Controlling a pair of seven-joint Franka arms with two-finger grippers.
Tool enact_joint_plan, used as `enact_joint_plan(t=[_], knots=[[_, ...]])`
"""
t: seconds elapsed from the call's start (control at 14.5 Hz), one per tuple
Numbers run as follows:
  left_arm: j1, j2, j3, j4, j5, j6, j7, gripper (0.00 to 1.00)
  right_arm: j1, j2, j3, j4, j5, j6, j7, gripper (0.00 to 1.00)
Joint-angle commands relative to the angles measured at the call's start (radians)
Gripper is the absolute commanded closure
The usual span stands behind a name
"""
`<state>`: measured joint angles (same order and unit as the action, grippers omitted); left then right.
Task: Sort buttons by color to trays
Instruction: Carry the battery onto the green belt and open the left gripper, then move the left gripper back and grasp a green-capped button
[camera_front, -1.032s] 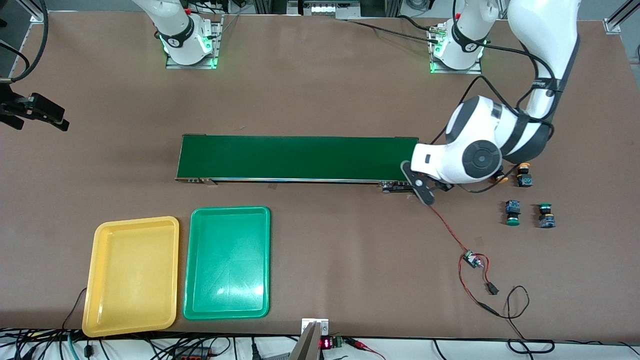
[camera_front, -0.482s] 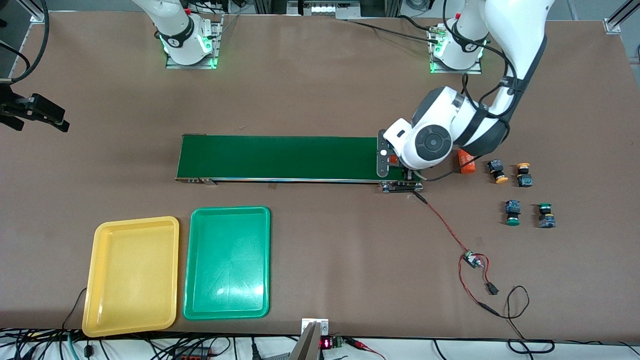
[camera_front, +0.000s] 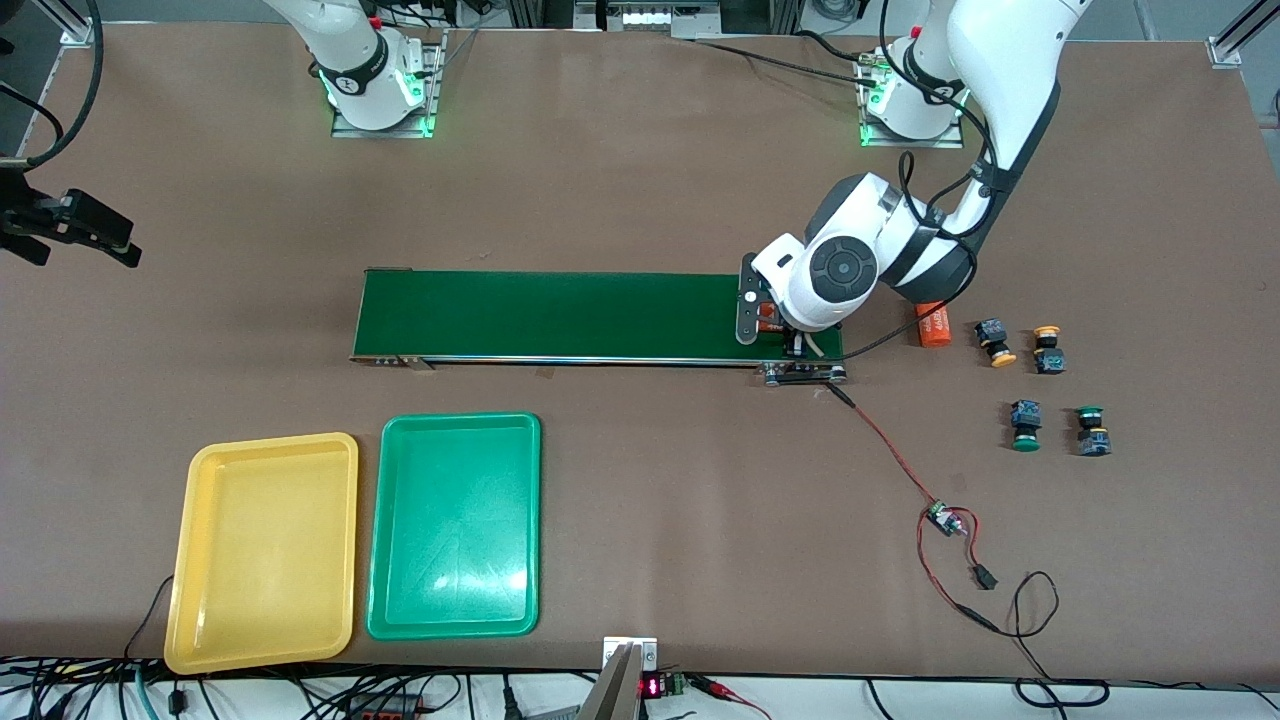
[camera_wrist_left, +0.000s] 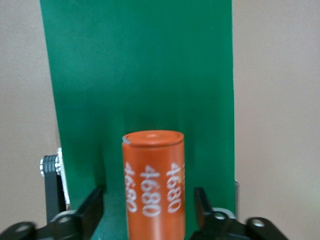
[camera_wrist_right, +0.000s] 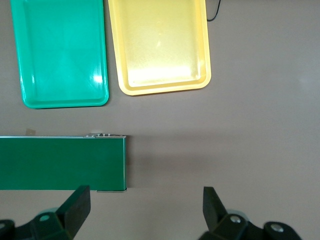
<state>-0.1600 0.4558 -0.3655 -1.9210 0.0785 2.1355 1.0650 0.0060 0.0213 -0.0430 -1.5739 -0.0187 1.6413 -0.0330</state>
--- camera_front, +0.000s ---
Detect black base power cable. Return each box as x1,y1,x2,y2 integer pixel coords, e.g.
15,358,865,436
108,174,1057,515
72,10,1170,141
695,30,891,89

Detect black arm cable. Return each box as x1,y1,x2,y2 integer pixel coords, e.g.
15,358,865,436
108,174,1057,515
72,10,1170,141
0,0,106,166
842,150,1001,359

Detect red clip lead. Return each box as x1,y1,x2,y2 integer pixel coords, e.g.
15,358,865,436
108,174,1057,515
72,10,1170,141
690,675,771,720

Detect green plastic tray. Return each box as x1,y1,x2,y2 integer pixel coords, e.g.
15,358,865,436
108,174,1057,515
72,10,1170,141
365,411,543,641

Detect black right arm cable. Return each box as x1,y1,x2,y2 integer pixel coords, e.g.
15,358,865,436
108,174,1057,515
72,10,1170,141
0,0,106,166

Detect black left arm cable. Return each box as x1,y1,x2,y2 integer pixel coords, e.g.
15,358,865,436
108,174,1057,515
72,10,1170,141
842,150,1001,359

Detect red and black wire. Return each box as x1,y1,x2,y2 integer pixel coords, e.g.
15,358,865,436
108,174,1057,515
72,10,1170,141
825,383,1001,633

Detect grey metal camera mount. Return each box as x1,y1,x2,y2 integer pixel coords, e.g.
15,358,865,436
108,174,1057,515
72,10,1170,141
580,636,659,720

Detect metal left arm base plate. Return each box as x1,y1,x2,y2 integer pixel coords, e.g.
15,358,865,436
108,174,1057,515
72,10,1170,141
858,50,966,150

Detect green push button switch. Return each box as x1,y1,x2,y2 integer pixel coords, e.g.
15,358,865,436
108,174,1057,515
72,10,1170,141
1008,399,1043,453
1075,405,1113,459

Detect green conveyor belt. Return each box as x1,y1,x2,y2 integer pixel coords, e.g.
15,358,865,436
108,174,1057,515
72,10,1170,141
350,267,849,387

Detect white box device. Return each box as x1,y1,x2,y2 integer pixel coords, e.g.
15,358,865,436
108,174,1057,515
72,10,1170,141
598,0,721,36

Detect thin black looped cable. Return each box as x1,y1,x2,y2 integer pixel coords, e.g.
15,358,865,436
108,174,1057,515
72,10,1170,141
955,572,1111,709

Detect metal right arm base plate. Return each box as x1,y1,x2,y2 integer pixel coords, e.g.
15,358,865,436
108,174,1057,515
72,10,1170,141
330,28,446,139

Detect yellow plastic tray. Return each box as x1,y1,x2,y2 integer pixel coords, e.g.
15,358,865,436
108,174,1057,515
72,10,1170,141
163,432,360,676

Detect aluminium frame profile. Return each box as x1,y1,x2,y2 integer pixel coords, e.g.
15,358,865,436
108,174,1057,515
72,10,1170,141
1208,0,1280,69
60,0,111,46

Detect small controller circuit board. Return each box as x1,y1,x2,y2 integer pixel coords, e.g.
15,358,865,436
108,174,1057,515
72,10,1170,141
925,502,973,541

